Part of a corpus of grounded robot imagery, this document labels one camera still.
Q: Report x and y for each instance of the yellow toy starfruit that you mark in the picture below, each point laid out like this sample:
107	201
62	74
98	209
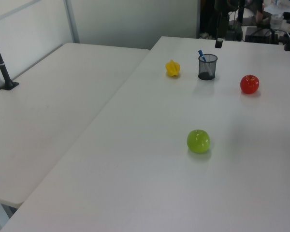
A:
172	68

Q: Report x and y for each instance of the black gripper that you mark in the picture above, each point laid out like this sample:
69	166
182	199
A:
222	25

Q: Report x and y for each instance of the person in dark trousers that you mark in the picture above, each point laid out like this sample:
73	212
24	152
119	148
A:
207	19

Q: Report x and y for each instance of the black mesh pen cup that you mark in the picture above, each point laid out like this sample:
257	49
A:
207	70

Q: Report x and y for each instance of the green toy apple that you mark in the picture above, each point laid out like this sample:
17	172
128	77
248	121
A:
198	141

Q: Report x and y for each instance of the grey partition frame post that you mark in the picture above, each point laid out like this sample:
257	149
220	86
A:
72	21

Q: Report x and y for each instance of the clear plastic cup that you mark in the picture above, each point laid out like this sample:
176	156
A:
277	21

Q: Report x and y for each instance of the black equipment box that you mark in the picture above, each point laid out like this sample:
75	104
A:
257	35

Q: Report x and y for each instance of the blue capped white marker pen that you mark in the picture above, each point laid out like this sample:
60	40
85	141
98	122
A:
204	58

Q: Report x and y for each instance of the black camera pole with base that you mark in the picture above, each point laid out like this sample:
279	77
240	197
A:
1	65

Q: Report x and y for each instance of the red toy apple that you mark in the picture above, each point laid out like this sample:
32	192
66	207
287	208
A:
249	84

